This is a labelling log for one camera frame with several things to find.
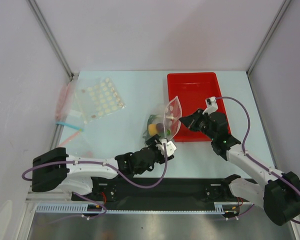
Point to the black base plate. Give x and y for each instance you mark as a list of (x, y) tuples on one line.
[(171, 194)]

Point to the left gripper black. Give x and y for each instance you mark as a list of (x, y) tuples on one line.
[(151, 143)]

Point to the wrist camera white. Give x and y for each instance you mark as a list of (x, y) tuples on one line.
[(166, 147), (211, 105)]

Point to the blue zipper clear bag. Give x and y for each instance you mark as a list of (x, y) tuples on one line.
[(70, 118)]

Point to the red plastic tray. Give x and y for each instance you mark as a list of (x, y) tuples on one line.
[(192, 89)]

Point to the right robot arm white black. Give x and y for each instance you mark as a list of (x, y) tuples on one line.
[(276, 192)]

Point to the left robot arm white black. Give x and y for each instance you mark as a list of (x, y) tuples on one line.
[(57, 169)]

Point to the dark brown round fruit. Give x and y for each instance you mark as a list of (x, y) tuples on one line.
[(160, 127)]

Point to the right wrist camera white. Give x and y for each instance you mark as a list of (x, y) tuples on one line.
[(211, 105)]

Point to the pink zip bag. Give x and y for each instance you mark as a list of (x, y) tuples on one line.
[(64, 101)]

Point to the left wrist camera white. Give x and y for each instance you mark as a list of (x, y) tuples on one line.
[(166, 147)]

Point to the grey slotted cable duct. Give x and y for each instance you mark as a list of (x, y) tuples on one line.
[(219, 208)]

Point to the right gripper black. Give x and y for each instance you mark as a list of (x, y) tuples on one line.
[(196, 121)]

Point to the yellow lemon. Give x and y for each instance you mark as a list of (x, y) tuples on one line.
[(152, 129)]

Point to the clear dotted zip bag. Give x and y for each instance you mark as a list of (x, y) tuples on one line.
[(172, 108)]

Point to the green scallion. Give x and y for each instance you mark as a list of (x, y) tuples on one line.
[(169, 122)]

